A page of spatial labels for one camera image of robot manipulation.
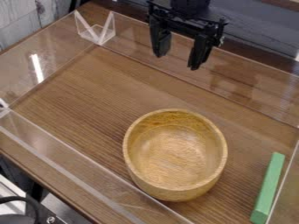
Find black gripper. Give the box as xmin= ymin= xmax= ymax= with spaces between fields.
xmin=146 ymin=0 xmax=229 ymax=71

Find brown wooden bowl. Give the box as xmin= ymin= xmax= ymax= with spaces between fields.
xmin=122 ymin=108 xmax=228 ymax=202

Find green rectangular block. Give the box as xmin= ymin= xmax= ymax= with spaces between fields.
xmin=249 ymin=152 xmax=285 ymax=224

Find clear acrylic tray walls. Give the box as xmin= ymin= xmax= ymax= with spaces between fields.
xmin=0 ymin=4 xmax=299 ymax=224

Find clear acrylic corner bracket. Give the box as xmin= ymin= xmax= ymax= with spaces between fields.
xmin=73 ymin=11 xmax=116 ymax=46

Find black cable lower left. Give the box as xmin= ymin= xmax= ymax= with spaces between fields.
xmin=0 ymin=195 xmax=42 ymax=224

